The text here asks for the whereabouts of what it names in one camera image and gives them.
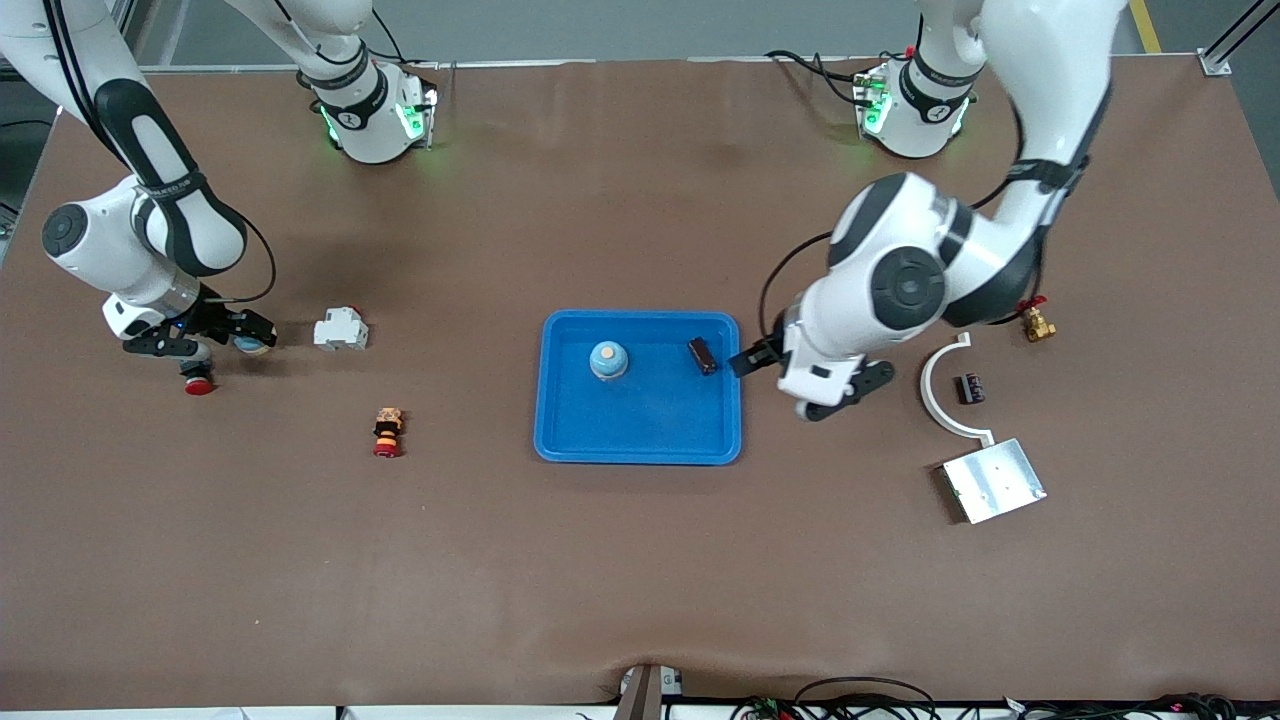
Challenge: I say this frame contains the black base power cables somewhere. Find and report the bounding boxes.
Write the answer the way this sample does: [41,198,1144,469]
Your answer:
[765,48,881,106]

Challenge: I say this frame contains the white curved plastic bracket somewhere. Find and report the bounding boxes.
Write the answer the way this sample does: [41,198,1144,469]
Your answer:
[919,332,997,447]

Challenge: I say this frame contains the brown table cover sheet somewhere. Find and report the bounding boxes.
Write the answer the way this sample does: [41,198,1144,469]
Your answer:
[0,58,1280,706]

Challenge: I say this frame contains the white circuit breaker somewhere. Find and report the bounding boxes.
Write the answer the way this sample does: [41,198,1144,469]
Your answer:
[313,306,370,352]

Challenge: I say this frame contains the blue plastic tray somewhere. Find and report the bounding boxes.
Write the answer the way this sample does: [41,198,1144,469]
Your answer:
[532,309,743,466]

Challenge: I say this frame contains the black cable bundle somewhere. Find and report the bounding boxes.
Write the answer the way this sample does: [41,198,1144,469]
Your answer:
[730,677,1280,720]

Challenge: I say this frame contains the metal table edge clamp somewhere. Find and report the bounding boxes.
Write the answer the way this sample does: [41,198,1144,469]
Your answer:
[613,664,686,720]

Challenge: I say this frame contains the brass valve red handle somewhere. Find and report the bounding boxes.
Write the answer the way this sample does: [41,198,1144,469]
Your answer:
[1018,297,1058,344]

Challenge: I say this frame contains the silver metal box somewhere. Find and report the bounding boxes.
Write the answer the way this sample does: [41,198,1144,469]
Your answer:
[937,437,1048,525]

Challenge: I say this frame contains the aluminium frame post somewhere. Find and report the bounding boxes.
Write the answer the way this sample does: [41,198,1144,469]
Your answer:
[1200,0,1280,77]
[100,0,141,71]

